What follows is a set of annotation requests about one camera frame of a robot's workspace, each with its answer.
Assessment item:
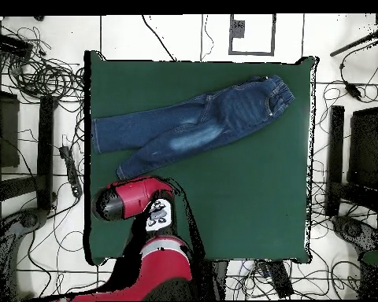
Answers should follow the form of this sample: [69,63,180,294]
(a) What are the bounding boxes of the black stand bar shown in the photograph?
[328,105,345,186]
[35,94,58,211]

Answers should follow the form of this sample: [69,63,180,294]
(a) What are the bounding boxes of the blue denim jeans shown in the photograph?
[91,74,296,181]

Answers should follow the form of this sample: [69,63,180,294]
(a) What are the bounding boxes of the black tripod leg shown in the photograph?
[329,29,378,57]

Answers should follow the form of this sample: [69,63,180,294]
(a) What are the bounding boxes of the black power strip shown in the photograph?
[265,260,295,298]
[58,145,83,198]

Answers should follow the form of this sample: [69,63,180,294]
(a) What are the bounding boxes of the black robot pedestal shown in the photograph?
[204,259,230,302]

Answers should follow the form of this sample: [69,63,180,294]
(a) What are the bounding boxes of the black cable tangle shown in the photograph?
[0,18,86,105]

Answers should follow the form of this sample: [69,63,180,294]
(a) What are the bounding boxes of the black flat box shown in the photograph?
[0,31,35,53]

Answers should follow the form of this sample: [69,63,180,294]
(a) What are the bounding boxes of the grey square frame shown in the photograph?
[228,13,276,57]

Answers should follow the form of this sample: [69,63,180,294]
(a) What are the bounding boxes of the dark green table cloth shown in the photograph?
[83,50,319,267]

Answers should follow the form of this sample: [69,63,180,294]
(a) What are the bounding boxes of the grey wheeled stand leg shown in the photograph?
[330,215,378,252]
[0,207,50,301]

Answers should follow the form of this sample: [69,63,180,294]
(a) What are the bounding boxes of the black power adapter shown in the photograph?
[343,82,362,101]

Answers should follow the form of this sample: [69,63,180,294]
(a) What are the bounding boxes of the dark square case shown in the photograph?
[0,89,20,168]
[346,105,378,190]

